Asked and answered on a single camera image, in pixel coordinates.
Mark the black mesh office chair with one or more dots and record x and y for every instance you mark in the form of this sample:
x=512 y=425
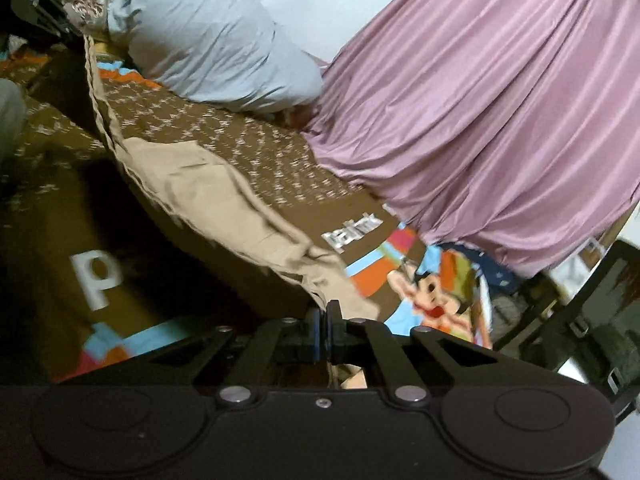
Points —
x=585 y=330

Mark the grey duvet bundle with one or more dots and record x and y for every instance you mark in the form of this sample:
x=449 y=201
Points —
x=210 y=35

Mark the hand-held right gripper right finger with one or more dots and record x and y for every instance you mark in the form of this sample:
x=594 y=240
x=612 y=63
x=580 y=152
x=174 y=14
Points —
x=332 y=334

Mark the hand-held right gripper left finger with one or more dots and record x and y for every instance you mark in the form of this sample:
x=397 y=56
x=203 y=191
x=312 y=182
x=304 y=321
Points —
x=314 y=334

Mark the dark blue dotted cloth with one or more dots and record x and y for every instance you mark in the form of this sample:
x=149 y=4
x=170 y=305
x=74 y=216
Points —
x=502 y=270

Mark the brown printed cartoon blanket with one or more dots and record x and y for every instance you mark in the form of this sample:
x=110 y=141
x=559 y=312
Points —
x=280 y=160

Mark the floral cloth bundle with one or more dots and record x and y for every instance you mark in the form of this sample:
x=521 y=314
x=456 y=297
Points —
x=89 y=7

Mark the beige hooded jacket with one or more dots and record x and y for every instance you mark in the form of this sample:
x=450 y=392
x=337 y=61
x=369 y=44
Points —
x=200 y=195

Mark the person's grey pants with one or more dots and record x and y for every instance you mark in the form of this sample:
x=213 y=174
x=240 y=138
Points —
x=10 y=120

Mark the pink curtain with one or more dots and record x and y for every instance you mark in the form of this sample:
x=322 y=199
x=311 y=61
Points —
x=475 y=110

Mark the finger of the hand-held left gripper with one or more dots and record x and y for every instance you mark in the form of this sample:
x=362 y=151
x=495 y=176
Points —
x=60 y=20

